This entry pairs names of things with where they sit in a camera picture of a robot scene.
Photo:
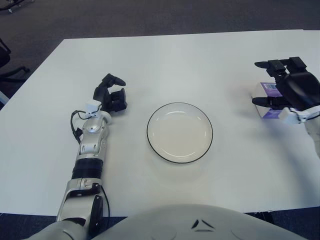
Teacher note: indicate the purple tissue paper pack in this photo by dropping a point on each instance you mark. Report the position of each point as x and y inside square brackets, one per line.
[268, 89]

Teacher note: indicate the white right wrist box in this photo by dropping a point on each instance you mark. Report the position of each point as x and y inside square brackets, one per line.
[288, 116]

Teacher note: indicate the black office chair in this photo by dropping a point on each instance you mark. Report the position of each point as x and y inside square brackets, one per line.
[5, 58]

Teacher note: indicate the white plate with black rim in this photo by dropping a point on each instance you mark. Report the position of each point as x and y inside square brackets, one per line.
[180, 132]

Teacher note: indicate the grey robot torso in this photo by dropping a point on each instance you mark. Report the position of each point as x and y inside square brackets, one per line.
[180, 225]

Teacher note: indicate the white metal leg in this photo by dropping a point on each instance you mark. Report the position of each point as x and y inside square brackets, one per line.
[3, 98]

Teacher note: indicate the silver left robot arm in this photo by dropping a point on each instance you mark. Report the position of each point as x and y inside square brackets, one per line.
[92, 140]

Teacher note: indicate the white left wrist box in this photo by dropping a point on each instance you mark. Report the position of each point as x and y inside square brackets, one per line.
[93, 105]

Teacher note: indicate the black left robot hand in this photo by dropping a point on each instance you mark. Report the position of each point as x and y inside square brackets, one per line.
[100, 93]

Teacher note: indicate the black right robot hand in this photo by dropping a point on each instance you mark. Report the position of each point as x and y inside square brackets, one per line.
[300, 90]

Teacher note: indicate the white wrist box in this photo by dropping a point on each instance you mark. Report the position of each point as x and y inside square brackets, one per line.
[93, 105]
[288, 116]

